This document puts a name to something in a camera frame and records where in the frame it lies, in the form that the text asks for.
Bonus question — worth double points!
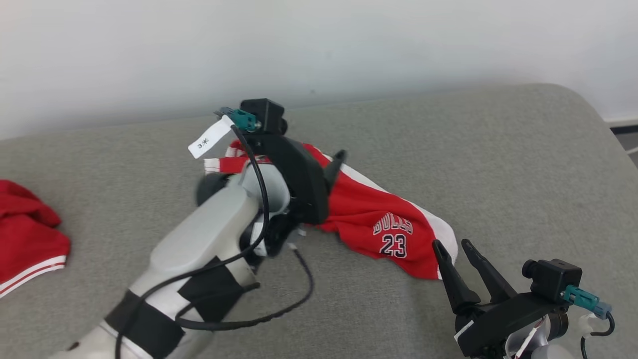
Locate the white paper cable tag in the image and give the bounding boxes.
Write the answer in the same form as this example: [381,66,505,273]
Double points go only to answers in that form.
[188,116,235,159]

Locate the thin black looping cable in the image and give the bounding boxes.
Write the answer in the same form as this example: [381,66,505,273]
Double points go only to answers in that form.
[173,247,315,331]

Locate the red jersey with white label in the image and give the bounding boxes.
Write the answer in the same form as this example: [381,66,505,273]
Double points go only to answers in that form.
[0,179,71,299]

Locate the grey fabric sofa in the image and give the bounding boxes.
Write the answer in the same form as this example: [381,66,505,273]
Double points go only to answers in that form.
[0,82,638,359]

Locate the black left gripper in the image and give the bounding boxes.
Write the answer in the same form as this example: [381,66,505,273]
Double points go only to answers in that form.
[243,134,348,257]

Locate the red Bulls 23 shorts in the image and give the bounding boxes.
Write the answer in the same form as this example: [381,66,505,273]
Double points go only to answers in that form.
[203,140,458,281]

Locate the black cable with teal connector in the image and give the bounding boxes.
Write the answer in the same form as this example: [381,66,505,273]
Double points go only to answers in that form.
[114,106,271,359]
[562,285,616,359]

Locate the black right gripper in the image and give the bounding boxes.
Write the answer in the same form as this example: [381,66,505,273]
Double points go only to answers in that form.
[432,238,569,358]

